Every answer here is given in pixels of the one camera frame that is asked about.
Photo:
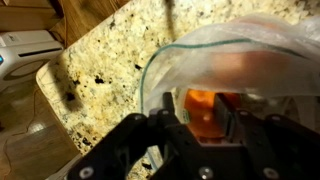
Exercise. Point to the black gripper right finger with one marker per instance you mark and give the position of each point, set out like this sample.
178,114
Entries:
286,150

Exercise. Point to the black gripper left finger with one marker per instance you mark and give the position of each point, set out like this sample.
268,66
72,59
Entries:
110,153

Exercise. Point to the orange peach with sticker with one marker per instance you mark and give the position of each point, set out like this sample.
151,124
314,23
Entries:
203,116

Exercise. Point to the clear plastic zip bag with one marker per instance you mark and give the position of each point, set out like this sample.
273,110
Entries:
186,63

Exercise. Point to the pale pink peach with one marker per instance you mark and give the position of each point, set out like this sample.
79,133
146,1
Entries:
250,70

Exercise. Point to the white air purifier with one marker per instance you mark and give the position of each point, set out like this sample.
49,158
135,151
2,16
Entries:
26,60

